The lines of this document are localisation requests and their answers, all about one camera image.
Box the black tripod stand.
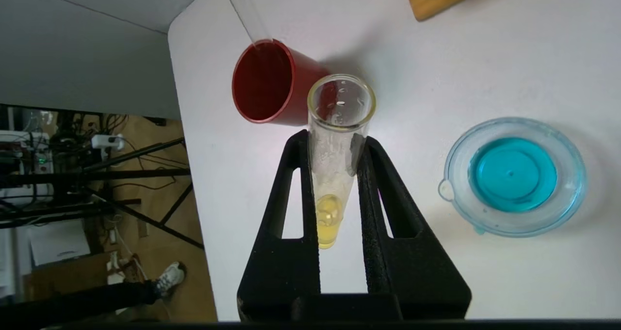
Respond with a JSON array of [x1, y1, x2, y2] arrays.
[[0, 137, 204, 251]]

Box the black trouser leg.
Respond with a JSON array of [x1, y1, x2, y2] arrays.
[[0, 280, 161, 329]]

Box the clear glass beaker dish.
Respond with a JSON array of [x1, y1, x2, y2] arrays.
[[438, 117, 588, 238]]

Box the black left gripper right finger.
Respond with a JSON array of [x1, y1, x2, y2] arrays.
[[357, 136, 472, 321]]

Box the white electronic device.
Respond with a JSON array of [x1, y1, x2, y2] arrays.
[[0, 131, 51, 197]]

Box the white paper sheet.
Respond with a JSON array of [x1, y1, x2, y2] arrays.
[[27, 221, 91, 266]]

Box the red plastic cup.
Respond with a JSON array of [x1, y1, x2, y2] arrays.
[[231, 38, 335, 127]]

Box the white power strip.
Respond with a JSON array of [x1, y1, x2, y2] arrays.
[[91, 133, 125, 152]]

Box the test tube with yellow pigment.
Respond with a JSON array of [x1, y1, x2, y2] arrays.
[[307, 74, 377, 249]]

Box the test tube with blue pigment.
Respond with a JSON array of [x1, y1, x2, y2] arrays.
[[220, 0, 273, 49]]

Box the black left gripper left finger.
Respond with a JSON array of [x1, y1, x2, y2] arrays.
[[237, 130, 321, 321]]

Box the white sneaker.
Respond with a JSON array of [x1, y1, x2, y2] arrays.
[[154, 261, 187, 297]]

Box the wooden test tube rack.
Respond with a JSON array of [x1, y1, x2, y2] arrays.
[[394, 0, 503, 22]]

